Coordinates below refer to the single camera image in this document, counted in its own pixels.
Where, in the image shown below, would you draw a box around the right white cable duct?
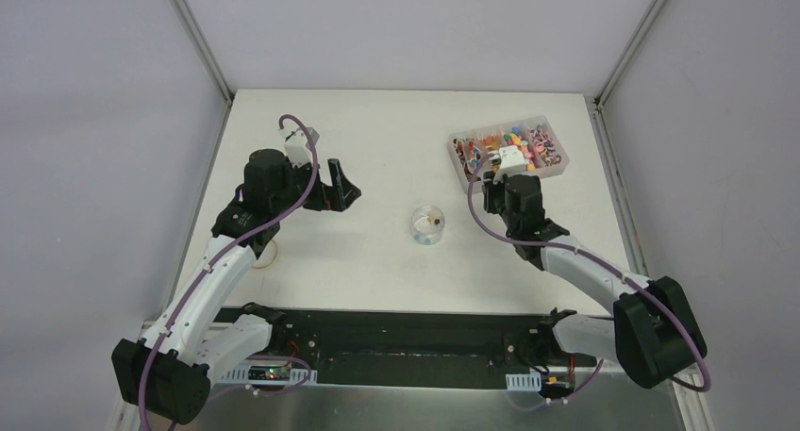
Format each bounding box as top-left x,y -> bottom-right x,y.
505,372 -> 542,392

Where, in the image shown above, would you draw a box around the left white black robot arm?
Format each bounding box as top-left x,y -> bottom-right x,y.
111,149 -> 361,424

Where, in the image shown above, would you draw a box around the candies inside jar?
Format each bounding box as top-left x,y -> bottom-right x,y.
413,210 -> 443,247

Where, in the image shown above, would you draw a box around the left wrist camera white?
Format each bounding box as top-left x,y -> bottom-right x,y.
279,127 -> 319,168

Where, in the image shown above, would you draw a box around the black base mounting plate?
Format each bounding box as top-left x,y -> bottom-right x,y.
250,308 -> 596,390

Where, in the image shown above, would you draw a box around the clear plastic round jar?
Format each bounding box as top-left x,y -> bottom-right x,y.
409,205 -> 446,248

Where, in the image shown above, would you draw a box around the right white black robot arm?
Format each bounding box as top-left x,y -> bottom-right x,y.
478,172 -> 711,392

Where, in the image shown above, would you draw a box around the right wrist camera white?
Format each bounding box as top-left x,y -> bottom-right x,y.
490,145 -> 528,183

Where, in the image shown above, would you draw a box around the white cable duct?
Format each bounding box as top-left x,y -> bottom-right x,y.
218,363 -> 318,387
505,372 -> 542,392

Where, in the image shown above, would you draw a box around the clear divided candy box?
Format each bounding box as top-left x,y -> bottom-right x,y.
446,116 -> 570,191

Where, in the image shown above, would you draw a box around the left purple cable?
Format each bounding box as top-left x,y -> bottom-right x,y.
137,113 -> 320,431

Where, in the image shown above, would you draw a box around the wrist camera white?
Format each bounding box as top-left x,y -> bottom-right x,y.
490,145 -> 528,183
279,127 -> 319,168

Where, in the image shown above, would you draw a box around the left white cable duct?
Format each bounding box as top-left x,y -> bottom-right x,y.
218,363 -> 318,387

